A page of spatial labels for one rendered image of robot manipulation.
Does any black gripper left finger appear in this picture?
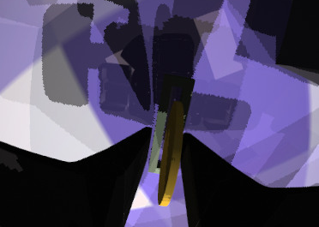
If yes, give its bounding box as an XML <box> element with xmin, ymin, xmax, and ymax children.
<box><xmin>0</xmin><ymin>127</ymin><xmax>153</xmax><ymax>227</ymax></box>

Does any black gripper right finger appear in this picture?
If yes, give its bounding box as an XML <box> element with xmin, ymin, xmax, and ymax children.
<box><xmin>181</xmin><ymin>132</ymin><xmax>319</xmax><ymax>227</ymax></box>

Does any gold coin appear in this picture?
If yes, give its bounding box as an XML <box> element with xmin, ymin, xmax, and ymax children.
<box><xmin>159</xmin><ymin>101</ymin><xmax>184</xmax><ymax>206</ymax></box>

